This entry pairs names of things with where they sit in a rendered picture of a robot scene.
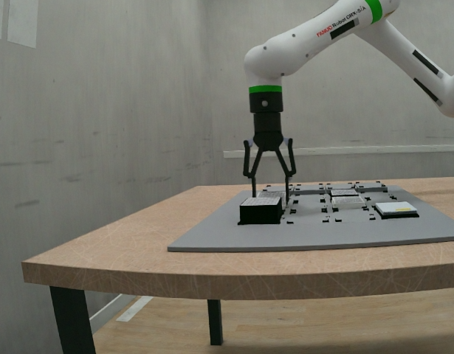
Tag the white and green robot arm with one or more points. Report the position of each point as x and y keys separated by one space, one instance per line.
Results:
x=284 y=54

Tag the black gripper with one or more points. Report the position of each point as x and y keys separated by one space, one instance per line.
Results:
x=266 y=140

